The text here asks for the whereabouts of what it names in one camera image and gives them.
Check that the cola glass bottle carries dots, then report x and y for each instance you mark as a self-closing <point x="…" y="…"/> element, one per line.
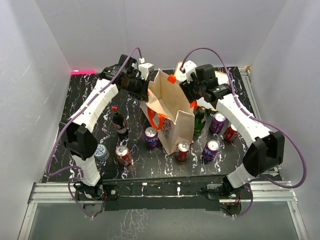
<point x="119" y="122"/>

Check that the red can right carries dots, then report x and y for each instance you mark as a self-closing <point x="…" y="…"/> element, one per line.
<point x="231" y="133"/>

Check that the small whiteboard wooden frame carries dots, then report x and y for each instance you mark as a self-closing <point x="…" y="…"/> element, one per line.
<point x="222" y="79"/>

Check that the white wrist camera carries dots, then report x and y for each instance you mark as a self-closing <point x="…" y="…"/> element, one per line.
<point x="145" y="68"/>
<point x="188" y="67"/>

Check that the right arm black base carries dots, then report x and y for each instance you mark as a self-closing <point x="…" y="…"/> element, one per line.
<point x="223" y="192"/>

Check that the purple can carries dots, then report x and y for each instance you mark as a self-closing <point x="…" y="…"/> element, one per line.
<point x="217" y="123"/>
<point x="151" y="137"/>
<point x="210" y="150"/>

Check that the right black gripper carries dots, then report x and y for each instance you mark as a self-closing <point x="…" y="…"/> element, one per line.
<point x="186" y="87"/>

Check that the red can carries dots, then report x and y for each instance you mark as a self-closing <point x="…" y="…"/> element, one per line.
<point x="123" y="155"/>
<point x="231" y="133"/>
<point x="182" y="150"/>

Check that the beige canvas tote bag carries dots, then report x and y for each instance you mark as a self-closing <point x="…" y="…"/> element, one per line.
<point x="169" y="111"/>

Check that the green glass bottle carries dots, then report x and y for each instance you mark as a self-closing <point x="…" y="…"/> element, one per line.
<point x="200" y="117"/>

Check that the red can front centre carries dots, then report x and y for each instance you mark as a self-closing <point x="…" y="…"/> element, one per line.
<point x="182" y="150"/>

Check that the blue white tin can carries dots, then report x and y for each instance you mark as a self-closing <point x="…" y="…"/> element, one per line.
<point x="101" y="153"/>

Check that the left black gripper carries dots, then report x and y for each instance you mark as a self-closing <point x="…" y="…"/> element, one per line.
<point x="142" y="94"/>

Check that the red can front left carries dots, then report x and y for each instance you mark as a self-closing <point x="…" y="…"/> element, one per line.
<point x="123" y="155"/>

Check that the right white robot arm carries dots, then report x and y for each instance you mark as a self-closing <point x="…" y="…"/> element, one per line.
<point x="265" y="147"/>

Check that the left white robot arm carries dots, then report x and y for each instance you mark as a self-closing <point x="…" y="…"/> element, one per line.
<point x="128" y="74"/>

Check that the pink tape strip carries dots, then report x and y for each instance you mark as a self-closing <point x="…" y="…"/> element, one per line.
<point x="82" y="72"/>

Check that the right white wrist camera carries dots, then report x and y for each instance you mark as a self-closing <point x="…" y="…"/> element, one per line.
<point x="188" y="67"/>

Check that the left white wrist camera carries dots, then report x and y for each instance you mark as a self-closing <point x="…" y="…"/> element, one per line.
<point x="145" y="68"/>

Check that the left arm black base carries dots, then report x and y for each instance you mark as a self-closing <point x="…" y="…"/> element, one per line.
<point x="103" y="192"/>

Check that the aluminium frame rail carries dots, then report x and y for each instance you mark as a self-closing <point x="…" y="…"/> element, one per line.
<point x="166" y="210"/>

